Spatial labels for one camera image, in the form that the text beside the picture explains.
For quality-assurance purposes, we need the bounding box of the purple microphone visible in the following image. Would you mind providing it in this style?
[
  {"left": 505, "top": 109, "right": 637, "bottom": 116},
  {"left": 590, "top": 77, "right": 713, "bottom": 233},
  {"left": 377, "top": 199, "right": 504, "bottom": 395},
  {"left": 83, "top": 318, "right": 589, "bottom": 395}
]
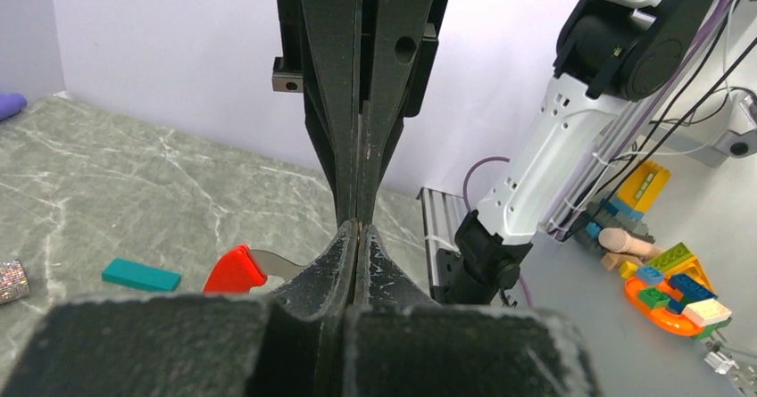
[{"left": 0, "top": 93, "right": 28, "bottom": 120}]

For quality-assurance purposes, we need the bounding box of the toy brick pile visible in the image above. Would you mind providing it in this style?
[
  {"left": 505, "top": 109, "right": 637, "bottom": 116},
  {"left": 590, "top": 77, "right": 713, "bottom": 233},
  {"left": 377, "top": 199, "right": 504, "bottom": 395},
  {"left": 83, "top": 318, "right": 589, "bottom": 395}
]
[{"left": 570, "top": 161, "right": 733, "bottom": 340}]

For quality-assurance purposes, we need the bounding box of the aluminium frame rail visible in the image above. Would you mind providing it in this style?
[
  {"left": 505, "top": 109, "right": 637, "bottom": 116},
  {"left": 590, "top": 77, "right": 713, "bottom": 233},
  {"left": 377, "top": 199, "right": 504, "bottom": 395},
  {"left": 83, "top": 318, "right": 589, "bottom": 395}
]
[{"left": 418, "top": 187, "right": 467, "bottom": 288}]

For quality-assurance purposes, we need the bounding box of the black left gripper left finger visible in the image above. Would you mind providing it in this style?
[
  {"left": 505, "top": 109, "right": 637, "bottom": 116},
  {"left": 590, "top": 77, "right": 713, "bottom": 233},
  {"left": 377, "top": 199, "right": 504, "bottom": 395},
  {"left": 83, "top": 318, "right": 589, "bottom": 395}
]
[{"left": 272, "top": 219, "right": 359, "bottom": 318}]

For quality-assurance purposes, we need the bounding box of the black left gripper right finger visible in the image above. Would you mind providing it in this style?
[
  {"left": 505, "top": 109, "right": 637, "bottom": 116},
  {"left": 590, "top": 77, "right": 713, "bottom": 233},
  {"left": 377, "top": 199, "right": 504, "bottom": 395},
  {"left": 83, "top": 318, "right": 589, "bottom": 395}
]
[{"left": 354, "top": 225, "right": 437, "bottom": 307}]

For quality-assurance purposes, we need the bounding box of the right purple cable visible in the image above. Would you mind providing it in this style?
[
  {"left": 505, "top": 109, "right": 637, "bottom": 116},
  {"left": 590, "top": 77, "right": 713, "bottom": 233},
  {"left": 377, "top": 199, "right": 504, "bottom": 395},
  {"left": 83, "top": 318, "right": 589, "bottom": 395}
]
[{"left": 462, "top": 0, "right": 757, "bottom": 310}]

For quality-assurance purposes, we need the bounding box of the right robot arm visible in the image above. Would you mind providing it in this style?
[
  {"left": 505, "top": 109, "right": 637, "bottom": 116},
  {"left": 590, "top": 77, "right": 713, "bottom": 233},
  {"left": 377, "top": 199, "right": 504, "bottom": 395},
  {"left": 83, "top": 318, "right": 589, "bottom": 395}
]
[{"left": 272, "top": 0, "right": 714, "bottom": 304}]

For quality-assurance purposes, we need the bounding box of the teal block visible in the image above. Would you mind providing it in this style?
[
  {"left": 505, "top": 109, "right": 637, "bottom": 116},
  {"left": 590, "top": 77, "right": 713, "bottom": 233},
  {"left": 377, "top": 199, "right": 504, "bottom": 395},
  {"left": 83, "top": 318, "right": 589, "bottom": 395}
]
[{"left": 101, "top": 258, "right": 182, "bottom": 293}]

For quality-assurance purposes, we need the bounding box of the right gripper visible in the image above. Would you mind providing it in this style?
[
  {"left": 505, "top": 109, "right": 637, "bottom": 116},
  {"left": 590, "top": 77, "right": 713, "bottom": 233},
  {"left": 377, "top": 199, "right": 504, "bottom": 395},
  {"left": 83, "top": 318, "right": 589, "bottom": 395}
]
[{"left": 271, "top": 0, "right": 448, "bottom": 225}]

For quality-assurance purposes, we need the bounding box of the glitter silver microphone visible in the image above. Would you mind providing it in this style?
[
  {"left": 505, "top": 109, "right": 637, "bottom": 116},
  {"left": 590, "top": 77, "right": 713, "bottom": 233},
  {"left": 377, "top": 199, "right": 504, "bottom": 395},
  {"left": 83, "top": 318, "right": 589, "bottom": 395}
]
[{"left": 1, "top": 259, "right": 30, "bottom": 304}]

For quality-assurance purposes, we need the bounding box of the red handled key holder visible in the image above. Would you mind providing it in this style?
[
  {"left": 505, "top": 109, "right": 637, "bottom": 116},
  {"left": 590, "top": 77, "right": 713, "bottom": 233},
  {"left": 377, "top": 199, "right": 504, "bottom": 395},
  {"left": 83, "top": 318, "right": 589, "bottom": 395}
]
[{"left": 202, "top": 244, "right": 307, "bottom": 294}]

